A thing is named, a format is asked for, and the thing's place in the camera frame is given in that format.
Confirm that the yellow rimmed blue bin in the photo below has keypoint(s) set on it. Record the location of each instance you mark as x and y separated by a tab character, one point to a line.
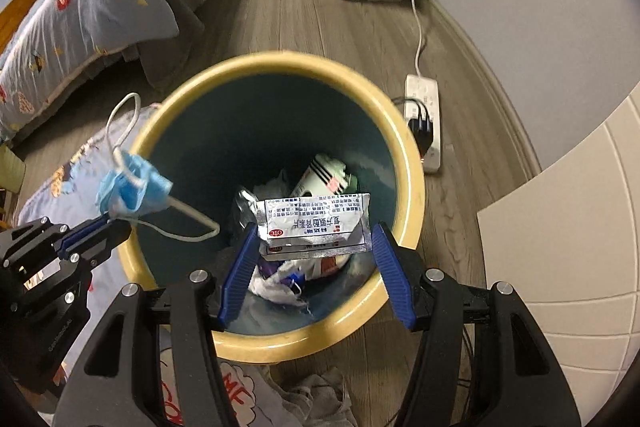
200	132

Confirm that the blue face mask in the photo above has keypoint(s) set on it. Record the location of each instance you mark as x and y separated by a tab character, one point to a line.
132	192

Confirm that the grey cloth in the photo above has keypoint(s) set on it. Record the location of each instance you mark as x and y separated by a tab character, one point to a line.
320	397

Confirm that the white medicine box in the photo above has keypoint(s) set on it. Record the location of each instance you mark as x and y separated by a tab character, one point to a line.
322	177

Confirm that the white power strip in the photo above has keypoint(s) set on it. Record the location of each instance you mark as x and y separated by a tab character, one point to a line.
430	97

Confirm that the wooden bed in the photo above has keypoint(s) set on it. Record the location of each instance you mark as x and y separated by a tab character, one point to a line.
25	7

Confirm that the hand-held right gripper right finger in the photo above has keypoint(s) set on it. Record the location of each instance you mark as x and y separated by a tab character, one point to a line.
392	277

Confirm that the red and white packet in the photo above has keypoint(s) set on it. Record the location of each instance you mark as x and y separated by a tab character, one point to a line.
332	264

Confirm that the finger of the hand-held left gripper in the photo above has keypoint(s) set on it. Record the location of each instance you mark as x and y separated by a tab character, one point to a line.
100	247
85	234

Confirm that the black plug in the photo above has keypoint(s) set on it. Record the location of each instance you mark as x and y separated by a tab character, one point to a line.
422	127

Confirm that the cartoon blue table cloth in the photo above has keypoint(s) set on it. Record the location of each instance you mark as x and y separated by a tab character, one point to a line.
75	177

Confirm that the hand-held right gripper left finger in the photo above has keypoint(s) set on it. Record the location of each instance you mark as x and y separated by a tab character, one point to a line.
240	277

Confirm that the silver medicine sachet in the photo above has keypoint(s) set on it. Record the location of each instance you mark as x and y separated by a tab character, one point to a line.
315	222

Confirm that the silver foil bag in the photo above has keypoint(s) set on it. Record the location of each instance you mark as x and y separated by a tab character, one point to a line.
245	204

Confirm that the white cabinet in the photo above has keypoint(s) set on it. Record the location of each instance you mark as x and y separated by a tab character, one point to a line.
565	257

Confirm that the bed with cartoon duvet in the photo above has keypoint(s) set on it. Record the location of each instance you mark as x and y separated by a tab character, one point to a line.
90	17

